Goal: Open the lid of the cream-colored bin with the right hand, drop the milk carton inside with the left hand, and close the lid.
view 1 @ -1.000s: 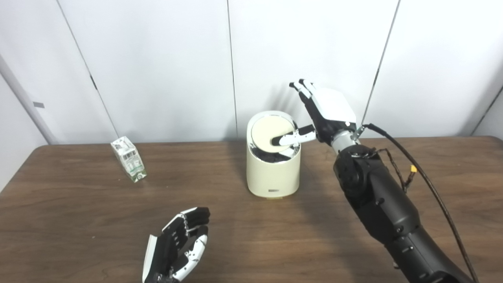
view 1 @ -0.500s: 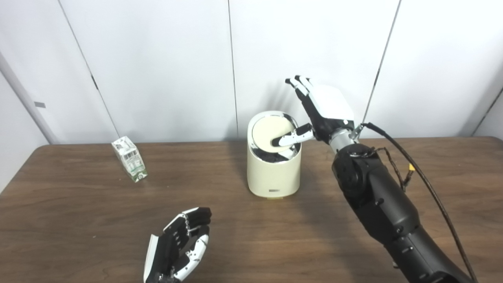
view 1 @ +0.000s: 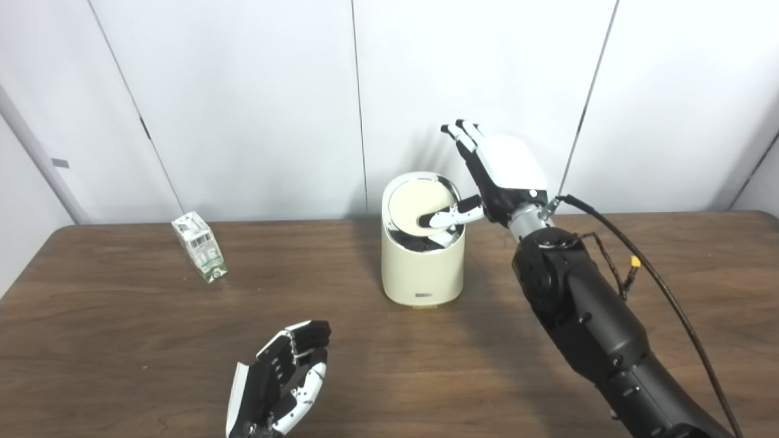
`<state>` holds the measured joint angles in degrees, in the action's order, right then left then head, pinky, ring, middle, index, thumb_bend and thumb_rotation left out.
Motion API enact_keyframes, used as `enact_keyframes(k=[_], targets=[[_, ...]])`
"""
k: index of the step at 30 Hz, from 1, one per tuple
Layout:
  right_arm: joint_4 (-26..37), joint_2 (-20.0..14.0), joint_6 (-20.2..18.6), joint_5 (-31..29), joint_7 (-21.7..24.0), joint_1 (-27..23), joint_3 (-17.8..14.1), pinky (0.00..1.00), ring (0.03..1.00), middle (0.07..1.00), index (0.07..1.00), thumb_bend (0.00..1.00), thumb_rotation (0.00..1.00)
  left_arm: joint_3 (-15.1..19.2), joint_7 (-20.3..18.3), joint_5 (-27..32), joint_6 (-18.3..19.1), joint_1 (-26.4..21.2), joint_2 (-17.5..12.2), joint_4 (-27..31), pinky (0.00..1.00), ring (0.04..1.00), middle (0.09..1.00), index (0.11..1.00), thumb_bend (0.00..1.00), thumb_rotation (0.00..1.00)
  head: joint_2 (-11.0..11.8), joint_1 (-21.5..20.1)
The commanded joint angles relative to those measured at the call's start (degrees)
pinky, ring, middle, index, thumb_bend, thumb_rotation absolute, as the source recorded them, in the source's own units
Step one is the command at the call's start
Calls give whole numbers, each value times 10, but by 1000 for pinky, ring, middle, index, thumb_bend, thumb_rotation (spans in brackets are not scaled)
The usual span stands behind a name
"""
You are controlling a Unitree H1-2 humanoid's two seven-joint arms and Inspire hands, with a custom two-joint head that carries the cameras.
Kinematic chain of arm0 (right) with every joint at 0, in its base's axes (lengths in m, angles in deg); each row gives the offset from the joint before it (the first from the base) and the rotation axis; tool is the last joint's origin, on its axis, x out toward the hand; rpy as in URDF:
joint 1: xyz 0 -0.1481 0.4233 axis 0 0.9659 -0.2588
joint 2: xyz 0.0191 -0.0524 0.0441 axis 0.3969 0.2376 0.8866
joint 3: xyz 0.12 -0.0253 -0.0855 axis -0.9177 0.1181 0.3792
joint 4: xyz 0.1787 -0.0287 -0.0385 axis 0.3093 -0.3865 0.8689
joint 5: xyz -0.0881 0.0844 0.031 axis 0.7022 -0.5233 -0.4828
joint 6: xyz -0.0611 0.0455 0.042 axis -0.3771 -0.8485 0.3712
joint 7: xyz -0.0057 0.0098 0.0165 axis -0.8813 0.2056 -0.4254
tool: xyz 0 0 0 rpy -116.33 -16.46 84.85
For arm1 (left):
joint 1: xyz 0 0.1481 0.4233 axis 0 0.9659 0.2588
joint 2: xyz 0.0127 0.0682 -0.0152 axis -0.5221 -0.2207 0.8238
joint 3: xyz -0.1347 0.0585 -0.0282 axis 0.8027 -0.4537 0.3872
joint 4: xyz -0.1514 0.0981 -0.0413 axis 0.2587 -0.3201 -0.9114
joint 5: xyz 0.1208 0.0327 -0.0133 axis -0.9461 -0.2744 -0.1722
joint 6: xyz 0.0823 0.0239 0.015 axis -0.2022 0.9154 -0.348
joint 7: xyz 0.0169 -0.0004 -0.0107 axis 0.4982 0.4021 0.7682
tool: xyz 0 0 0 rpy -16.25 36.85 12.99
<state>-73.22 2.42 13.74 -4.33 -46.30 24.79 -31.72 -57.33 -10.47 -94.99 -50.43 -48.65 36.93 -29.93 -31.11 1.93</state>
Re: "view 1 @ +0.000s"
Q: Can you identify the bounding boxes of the white green milk carton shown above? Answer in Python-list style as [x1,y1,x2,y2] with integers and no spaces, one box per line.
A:
[171,211,228,284]

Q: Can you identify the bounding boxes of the black bin liner bag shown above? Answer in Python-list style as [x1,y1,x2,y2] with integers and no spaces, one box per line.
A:
[389,226,457,251]

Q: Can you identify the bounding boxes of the thin wire with yellow tag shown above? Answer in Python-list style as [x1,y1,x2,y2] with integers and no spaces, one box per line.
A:
[575,231,643,302]

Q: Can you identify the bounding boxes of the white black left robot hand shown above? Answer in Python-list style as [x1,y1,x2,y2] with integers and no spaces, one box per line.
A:
[225,320,332,438]

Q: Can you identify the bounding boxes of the cream-colored bin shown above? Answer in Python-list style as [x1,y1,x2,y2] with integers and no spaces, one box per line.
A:
[381,172,466,309]

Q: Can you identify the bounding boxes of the white partition post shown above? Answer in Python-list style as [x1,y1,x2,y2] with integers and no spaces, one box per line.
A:
[0,85,92,224]

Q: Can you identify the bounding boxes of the round cream bin lid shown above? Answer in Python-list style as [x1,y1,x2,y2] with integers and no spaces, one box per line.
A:
[388,181,457,236]

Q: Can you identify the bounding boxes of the thick black right wrist cable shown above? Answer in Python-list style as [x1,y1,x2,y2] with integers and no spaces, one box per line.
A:
[551,194,744,438]

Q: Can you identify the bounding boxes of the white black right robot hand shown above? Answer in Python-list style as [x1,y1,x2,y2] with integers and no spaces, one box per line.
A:
[418,119,548,235]

